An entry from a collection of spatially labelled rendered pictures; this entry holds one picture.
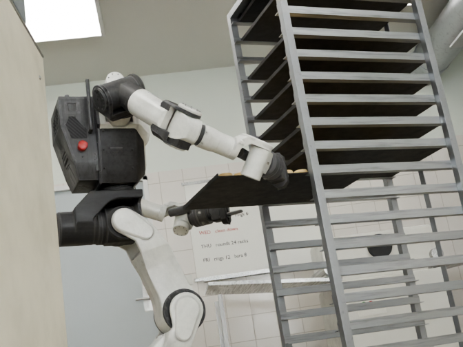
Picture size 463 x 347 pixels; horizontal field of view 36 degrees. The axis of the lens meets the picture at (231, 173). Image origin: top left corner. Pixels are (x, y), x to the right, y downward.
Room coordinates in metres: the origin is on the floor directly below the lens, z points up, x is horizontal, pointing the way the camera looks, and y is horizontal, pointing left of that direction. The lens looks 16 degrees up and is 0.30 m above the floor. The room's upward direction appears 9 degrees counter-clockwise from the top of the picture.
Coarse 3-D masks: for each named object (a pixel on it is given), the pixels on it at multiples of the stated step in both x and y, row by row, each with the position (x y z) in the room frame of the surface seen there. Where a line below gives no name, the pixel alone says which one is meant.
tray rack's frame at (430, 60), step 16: (240, 0) 2.65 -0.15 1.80; (416, 0) 2.60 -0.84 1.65; (416, 16) 2.62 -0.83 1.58; (432, 48) 2.61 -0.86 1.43; (432, 64) 2.60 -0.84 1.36; (432, 80) 2.62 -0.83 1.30; (448, 112) 2.61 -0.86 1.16; (448, 128) 2.60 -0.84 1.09; (448, 144) 2.62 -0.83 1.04; (400, 224) 3.02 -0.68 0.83; (432, 224) 2.83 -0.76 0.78; (416, 304) 3.02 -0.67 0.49
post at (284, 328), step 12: (228, 24) 2.80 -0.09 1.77; (240, 48) 2.79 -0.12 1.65; (240, 72) 2.78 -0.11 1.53; (240, 84) 2.78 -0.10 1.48; (240, 96) 2.80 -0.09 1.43; (252, 132) 2.78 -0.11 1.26; (264, 216) 2.78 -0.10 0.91; (264, 228) 2.79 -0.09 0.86; (276, 264) 2.78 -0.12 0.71; (276, 276) 2.78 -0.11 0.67; (276, 288) 2.78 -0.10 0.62; (276, 300) 2.78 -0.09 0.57; (276, 312) 2.80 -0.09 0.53; (288, 324) 2.79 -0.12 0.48
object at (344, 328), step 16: (288, 16) 2.37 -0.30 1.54; (288, 32) 2.36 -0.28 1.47; (288, 48) 2.37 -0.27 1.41; (288, 64) 2.39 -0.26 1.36; (304, 96) 2.37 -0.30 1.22; (304, 112) 2.36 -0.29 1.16; (304, 128) 2.36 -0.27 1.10; (304, 144) 2.38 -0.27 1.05; (320, 176) 2.37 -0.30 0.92; (320, 192) 2.37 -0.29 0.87; (320, 208) 2.36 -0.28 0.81; (320, 224) 2.38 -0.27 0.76; (336, 256) 2.37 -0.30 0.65; (336, 272) 2.37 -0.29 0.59; (336, 288) 2.36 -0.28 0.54; (336, 304) 2.37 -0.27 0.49; (352, 336) 2.37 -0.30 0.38
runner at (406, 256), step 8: (376, 256) 2.96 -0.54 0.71; (384, 256) 2.98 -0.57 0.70; (392, 256) 2.99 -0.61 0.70; (400, 256) 3.01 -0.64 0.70; (408, 256) 3.02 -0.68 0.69; (288, 264) 2.80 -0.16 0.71; (296, 264) 2.81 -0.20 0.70; (304, 264) 2.83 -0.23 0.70; (312, 264) 2.84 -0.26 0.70; (320, 264) 2.86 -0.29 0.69; (344, 264) 2.90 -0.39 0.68; (352, 264) 2.88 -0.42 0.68; (280, 272) 2.76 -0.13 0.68; (288, 272) 2.80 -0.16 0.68
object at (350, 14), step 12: (300, 12) 2.43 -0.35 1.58; (312, 12) 2.45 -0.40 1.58; (324, 12) 2.47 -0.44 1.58; (336, 12) 2.49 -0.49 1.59; (348, 12) 2.51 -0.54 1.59; (360, 12) 2.53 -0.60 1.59; (372, 12) 2.55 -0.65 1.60; (384, 12) 2.57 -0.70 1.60; (396, 12) 2.60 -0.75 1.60; (408, 12) 2.62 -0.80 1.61
